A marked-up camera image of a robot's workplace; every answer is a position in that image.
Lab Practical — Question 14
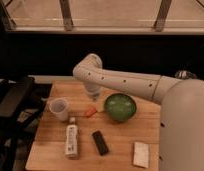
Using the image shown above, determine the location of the orange pepper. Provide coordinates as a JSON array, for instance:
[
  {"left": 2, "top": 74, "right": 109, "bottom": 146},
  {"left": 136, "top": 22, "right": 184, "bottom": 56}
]
[{"left": 84, "top": 107, "right": 97, "bottom": 117}]

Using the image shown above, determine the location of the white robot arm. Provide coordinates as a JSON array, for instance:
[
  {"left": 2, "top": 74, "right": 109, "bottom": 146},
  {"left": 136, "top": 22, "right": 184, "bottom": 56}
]
[{"left": 73, "top": 53, "right": 204, "bottom": 171}]

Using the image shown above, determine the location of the white ceramic cup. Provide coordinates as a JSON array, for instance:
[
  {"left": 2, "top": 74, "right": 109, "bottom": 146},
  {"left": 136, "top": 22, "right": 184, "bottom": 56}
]
[{"left": 49, "top": 98, "right": 69, "bottom": 122}]

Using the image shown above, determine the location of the green bowl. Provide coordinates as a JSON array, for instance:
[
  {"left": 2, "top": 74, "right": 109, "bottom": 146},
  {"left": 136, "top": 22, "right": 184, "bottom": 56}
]
[{"left": 104, "top": 93, "right": 137, "bottom": 122}]

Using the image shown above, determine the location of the white plastic bottle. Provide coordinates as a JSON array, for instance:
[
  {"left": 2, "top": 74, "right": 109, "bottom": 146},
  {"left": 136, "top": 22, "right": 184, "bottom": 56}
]
[{"left": 65, "top": 117, "right": 78, "bottom": 159}]

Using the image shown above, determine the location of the black rectangular remote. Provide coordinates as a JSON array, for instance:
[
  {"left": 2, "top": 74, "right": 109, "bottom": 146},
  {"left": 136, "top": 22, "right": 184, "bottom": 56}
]
[{"left": 92, "top": 131, "right": 109, "bottom": 156}]

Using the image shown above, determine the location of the white folded cloth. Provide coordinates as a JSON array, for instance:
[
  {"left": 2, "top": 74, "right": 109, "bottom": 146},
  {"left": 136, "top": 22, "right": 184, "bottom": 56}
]
[{"left": 133, "top": 142, "right": 149, "bottom": 168}]

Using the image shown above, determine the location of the grey round device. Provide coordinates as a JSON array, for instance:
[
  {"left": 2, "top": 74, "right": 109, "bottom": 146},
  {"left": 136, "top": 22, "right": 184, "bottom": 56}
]
[{"left": 175, "top": 70, "right": 197, "bottom": 80}]

